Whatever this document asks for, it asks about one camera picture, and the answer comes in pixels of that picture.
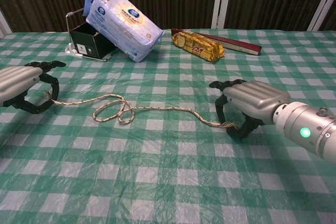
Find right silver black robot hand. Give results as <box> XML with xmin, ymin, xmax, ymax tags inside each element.
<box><xmin>209</xmin><ymin>79</ymin><xmax>291</xmax><ymax>140</ymax></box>

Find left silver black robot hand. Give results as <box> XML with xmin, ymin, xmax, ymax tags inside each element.
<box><xmin>0</xmin><ymin>60</ymin><xmax>67</xmax><ymax>114</ymax></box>

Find beige braided rope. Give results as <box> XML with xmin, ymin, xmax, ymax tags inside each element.
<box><xmin>44</xmin><ymin>90</ymin><xmax>238</xmax><ymax>132</ymax></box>

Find dark red folded fan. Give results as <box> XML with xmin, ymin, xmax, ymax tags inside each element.
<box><xmin>170</xmin><ymin>27</ymin><xmax>263</xmax><ymax>56</ymax></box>

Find black open box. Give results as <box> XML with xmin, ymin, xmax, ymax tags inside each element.
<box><xmin>69</xmin><ymin>22</ymin><xmax>116</xmax><ymax>61</ymax></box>

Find gold foil snack package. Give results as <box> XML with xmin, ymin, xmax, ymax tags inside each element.
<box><xmin>172</xmin><ymin>30</ymin><xmax>226</xmax><ymax>62</ymax></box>

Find green white checkered tablecloth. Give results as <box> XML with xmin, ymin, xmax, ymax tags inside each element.
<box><xmin>0</xmin><ymin>27</ymin><xmax>336</xmax><ymax>224</ymax></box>

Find blue white tissue pack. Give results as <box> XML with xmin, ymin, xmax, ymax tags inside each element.
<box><xmin>86</xmin><ymin>0</ymin><xmax>165</xmax><ymax>63</ymax></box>

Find metal wire stand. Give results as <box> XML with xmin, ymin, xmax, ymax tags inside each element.
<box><xmin>65</xmin><ymin>8</ymin><xmax>112</xmax><ymax>62</ymax></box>

